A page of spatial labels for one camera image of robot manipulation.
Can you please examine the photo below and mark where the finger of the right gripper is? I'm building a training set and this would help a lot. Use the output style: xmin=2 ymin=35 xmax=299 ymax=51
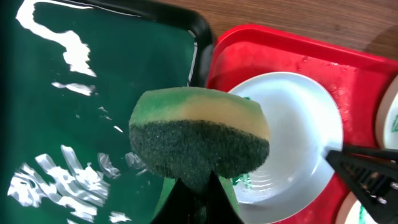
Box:
xmin=326 ymin=144 xmax=397 ymax=224

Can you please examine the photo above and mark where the green yellow sponge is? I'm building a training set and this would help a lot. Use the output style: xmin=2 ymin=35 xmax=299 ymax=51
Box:
xmin=128 ymin=86 xmax=271 ymax=215

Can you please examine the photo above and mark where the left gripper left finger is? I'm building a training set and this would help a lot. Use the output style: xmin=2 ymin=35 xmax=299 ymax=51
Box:
xmin=150 ymin=178 xmax=198 ymax=224

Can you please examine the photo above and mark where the dark green tray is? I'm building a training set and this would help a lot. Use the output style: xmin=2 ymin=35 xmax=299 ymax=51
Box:
xmin=1 ymin=1 xmax=197 ymax=223

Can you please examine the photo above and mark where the white plate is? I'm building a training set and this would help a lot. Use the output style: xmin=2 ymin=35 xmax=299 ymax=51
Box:
xmin=230 ymin=72 xmax=343 ymax=223
xmin=375 ymin=77 xmax=397 ymax=150
xmin=335 ymin=192 xmax=377 ymax=224

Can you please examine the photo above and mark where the red plastic tray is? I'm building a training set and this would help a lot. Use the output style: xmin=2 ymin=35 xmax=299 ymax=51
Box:
xmin=208 ymin=24 xmax=397 ymax=223

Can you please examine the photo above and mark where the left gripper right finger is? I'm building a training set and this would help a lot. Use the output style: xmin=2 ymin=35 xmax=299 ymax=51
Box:
xmin=206 ymin=171 xmax=244 ymax=224

